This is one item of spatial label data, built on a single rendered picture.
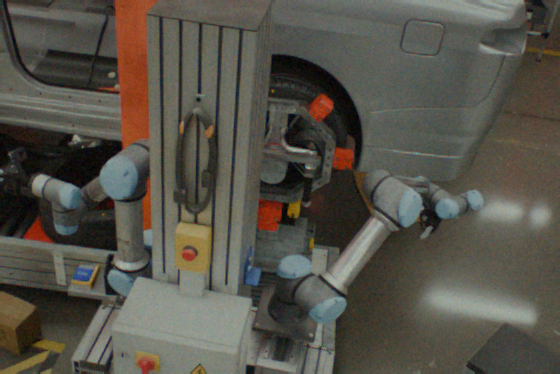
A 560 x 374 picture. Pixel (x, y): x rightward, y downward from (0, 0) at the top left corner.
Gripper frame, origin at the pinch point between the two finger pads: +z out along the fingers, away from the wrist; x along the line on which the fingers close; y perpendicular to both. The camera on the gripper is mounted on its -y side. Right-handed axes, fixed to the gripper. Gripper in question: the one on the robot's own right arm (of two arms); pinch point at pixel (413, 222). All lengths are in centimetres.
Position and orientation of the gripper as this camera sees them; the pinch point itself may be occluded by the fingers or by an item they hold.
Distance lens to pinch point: 298.5
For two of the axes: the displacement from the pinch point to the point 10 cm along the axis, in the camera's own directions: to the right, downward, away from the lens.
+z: -5.9, 3.1, 7.5
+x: 3.7, 9.2, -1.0
